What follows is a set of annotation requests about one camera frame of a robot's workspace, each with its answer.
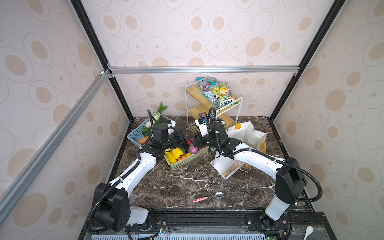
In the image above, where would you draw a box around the purple cabbage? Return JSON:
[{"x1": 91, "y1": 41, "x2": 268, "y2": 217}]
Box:
[{"x1": 189, "y1": 144, "x2": 199, "y2": 154}]

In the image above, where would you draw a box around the white grocery bag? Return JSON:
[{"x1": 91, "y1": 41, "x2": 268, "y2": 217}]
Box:
[{"x1": 211, "y1": 121, "x2": 268, "y2": 180}]

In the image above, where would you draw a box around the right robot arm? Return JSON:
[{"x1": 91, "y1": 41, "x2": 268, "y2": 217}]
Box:
[{"x1": 196, "y1": 120, "x2": 323, "y2": 228}]

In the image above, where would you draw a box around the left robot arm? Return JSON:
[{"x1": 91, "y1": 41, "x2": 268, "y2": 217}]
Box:
[{"x1": 85, "y1": 124, "x2": 188, "y2": 235}]

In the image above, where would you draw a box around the green yellow candy bag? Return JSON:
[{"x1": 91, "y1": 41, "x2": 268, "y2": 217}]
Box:
[{"x1": 211, "y1": 83, "x2": 235, "y2": 109}]

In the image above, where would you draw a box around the colourful candy bag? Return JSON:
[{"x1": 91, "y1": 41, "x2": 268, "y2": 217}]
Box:
[{"x1": 199, "y1": 77, "x2": 218, "y2": 99}]

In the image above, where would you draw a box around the yellow lemon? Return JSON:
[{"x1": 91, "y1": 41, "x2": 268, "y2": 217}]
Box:
[{"x1": 171, "y1": 148, "x2": 184, "y2": 160}]

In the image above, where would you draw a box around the brown bread roll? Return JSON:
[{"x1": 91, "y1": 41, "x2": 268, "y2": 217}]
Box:
[{"x1": 138, "y1": 137, "x2": 149, "y2": 145}]

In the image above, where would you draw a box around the green plastic basket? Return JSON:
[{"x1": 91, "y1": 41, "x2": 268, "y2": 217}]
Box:
[{"x1": 164, "y1": 126, "x2": 209, "y2": 170}]

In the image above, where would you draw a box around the blue snack packet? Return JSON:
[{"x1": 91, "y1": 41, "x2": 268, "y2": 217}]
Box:
[{"x1": 199, "y1": 112, "x2": 214, "y2": 119}]

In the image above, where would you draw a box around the blue plastic basket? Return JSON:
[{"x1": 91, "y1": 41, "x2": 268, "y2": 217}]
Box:
[{"x1": 127, "y1": 113, "x2": 176, "y2": 147}]

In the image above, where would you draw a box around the white wooden shelf rack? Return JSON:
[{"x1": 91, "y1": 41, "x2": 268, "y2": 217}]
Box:
[{"x1": 185, "y1": 77, "x2": 243, "y2": 128}]

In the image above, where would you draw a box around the white spoon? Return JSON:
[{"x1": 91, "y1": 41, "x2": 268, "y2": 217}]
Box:
[{"x1": 303, "y1": 226, "x2": 314, "y2": 240}]

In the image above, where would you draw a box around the pink handled spoon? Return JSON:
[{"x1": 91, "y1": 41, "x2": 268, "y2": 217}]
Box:
[{"x1": 193, "y1": 192, "x2": 224, "y2": 203}]

